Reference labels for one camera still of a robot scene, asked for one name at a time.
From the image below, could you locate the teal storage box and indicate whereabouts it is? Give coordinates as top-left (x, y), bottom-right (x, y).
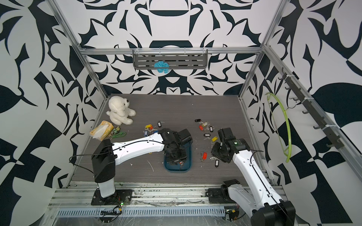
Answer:
top-left (164, 143), bottom-right (192, 173)

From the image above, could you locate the green tag key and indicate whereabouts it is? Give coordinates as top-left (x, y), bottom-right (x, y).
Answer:
top-left (108, 127), bottom-right (127, 139)

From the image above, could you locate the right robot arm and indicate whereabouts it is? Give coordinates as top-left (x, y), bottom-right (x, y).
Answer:
top-left (211, 128), bottom-right (296, 226)

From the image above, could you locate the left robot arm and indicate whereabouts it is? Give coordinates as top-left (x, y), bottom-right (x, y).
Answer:
top-left (91, 128), bottom-right (193, 199)

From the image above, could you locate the green hoop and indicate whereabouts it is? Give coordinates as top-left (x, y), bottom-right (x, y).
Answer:
top-left (265, 92), bottom-right (292, 163)

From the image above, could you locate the white teddy bear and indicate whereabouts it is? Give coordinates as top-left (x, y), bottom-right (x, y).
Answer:
top-left (106, 96), bottom-right (136, 126)

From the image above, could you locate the yellow tissue pack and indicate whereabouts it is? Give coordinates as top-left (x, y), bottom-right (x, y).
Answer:
top-left (89, 121), bottom-right (114, 141)

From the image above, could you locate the teal scrunchie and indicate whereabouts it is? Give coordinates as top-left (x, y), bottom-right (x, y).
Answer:
top-left (154, 61), bottom-right (170, 73)

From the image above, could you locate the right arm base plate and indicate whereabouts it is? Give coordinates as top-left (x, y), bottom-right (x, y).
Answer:
top-left (206, 185), bottom-right (249, 204)

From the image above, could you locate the white cable duct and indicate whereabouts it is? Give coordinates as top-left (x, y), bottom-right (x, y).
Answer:
top-left (56, 206), bottom-right (226, 218)

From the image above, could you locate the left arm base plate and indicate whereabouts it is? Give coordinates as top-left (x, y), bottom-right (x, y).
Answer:
top-left (91, 188), bottom-right (133, 206)

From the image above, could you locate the grey slotted wall shelf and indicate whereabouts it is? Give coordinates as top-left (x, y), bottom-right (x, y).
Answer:
top-left (132, 48), bottom-right (208, 70)

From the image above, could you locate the dark wall hook rail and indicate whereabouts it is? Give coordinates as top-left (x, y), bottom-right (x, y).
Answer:
top-left (281, 68), bottom-right (345, 149)

